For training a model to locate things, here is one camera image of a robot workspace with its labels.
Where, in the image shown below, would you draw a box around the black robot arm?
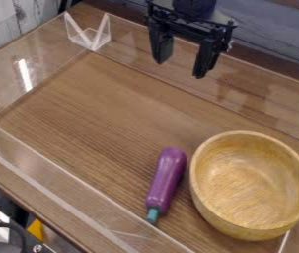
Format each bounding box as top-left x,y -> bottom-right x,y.
147,0 -> 238,79

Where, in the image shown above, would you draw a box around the clear acrylic wall panels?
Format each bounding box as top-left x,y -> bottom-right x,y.
0,4 -> 299,253

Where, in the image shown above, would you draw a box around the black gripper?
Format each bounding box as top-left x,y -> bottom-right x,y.
147,0 -> 238,79

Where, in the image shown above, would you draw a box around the black cable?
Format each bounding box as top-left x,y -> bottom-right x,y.
0,222 -> 27,253

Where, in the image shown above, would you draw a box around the clear acrylic corner bracket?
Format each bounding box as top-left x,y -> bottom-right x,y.
63,13 -> 111,51

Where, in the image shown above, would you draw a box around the yellow black object under table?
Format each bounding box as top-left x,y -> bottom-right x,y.
26,218 -> 55,253

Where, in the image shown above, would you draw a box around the brown wooden bowl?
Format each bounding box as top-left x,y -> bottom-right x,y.
190,130 -> 299,241

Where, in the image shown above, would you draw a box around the purple toy eggplant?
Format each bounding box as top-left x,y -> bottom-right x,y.
146,147 -> 188,223

